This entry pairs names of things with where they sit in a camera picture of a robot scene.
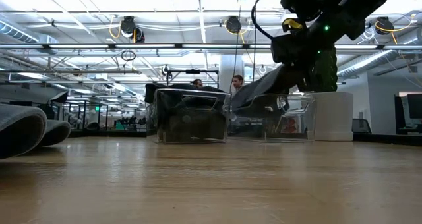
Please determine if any silver ventilation duct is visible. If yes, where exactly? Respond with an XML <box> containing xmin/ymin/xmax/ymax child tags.
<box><xmin>0</xmin><ymin>19</ymin><xmax>40</xmax><ymax>44</ymax></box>
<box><xmin>336</xmin><ymin>29</ymin><xmax>422</xmax><ymax>80</ymax></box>

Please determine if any black ceiling cable reel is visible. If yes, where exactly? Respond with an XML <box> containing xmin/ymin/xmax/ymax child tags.
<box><xmin>375</xmin><ymin>16</ymin><xmax>396</xmax><ymax>36</ymax></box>
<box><xmin>225</xmin><ymin>15</ymin><xmax>243</xmax><ymax>34</ymax></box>
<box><xmin>119</xmin><ymin>15</ymin><xmax>146</xmax><ymax>43</ymax></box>

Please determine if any blue-grey denim cap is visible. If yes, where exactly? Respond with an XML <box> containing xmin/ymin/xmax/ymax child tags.
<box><xmin>0</xmin><ymin>103</ymin><xmax>48</xmax><ymax>161</ymax></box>
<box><xmin>34</xmin><ymin>118</ymin><xmax>73</xmax><ymax>148</ymax></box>
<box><xmin>230</xmin><ymin>64</ymin><xmax>288</xmax><ymax>112</ymax></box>

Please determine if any long ceiling light bar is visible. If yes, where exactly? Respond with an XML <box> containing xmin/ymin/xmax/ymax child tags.
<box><xmin>0</xmin><ymin>43</ymin><xmax>422</xmax><ymax>51</ymax></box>

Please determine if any clear plastic bin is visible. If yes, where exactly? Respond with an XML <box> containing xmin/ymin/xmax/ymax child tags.
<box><xmin>228</xmin><ymin>92</ymin><xmax>318</xmax><ymax>144</ymax></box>
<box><xmin>146</xmin><ymin>88</ymin><xmax>231</xmax><ymax>144</ymax></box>

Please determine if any green cactus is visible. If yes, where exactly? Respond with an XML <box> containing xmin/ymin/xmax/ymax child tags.
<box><xmin>309</xmin><ymin>45</ymin><xmax>339</xmax><ymax>93</ymax></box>

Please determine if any grey mesh chair back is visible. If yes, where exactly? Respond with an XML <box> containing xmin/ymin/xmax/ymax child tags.
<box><xmin>351</xmin><ymin>117</ymin><xmax>369</xmax><ymax>134</ymax></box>

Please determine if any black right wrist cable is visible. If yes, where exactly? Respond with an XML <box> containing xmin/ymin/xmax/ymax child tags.
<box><xmin>250</xmin><ymin>0</ymin><xmax>287</xmax><ymax>40</ymax></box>

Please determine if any white hexagonal plant pot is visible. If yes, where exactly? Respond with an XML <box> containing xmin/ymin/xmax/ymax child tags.
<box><xmin>300</xmin><ymin>91</ymin><xmax>355</xmax><ymax>142</ymax></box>

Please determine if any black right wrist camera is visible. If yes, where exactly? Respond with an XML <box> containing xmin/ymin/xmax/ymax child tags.
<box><xmin>280</xmin><ymin>0</ymin><xmax>330</xmax><ymax>22</ymax></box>

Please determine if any yellow cable plug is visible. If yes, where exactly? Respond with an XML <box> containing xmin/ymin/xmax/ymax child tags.
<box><xmin>282</xmin><ymin>18</ymin><xmax>303</xmax><ymax>32</ymax></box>

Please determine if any black camera gantry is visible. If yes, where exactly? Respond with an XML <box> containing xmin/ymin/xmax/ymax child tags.
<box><xmin>166</xmin><ymin>69</ymin><xmax>220</xmax><ymax>86</ymax></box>

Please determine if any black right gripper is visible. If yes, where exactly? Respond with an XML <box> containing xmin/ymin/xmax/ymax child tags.
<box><xmin>270</xmin><ymin>22</ymin><xmax>332</xmax><ymax>94</ymax></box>

